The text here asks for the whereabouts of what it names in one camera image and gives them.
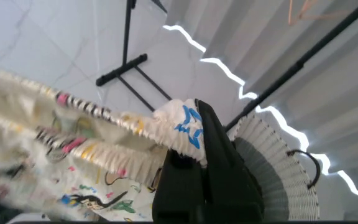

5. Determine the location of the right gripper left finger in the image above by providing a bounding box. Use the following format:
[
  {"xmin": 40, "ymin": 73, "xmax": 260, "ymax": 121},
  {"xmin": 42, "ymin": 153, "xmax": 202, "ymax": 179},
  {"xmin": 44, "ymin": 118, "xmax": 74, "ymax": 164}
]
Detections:
[{"xmin": 152, "ymin": 149, "xmax": 207, "ymax": 223}]

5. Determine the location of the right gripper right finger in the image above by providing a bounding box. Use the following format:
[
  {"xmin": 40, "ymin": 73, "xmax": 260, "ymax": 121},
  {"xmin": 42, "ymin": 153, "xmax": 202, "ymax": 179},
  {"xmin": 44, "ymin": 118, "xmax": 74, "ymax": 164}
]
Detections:
[{"xmin": 196, "ymin": 99, "xmax": 265, "ymax": 223}]

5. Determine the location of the cream printed garment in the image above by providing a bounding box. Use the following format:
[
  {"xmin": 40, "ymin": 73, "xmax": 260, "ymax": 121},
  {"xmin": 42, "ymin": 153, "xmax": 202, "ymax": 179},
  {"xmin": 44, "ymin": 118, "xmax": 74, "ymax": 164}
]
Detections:
[{"xmin": 0, "ymin": 63, "xmax": 208, "ymax": 223}]

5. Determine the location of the white laundry basket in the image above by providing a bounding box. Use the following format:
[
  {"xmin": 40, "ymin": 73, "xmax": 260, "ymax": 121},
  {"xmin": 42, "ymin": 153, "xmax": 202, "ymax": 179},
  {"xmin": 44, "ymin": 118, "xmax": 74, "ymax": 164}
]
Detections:
[{"xmin": 227, "ymin": 111, "xmax": 323, "ymax": 222}]

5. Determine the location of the black clothes rack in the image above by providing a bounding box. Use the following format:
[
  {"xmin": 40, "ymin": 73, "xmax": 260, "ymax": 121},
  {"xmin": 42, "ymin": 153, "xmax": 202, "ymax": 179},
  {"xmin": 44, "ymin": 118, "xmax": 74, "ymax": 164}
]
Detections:
[{"xmin": 95, "ymin": 0, "xmax": 358, "ymax": 131}]

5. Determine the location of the white curtain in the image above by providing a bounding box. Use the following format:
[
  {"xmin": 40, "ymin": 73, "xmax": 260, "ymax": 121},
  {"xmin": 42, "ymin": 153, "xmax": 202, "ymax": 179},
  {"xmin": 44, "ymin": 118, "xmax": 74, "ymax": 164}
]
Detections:
[{"xmin": 163, "ymin": 0, "xmax": 358, "ymax": 215}]

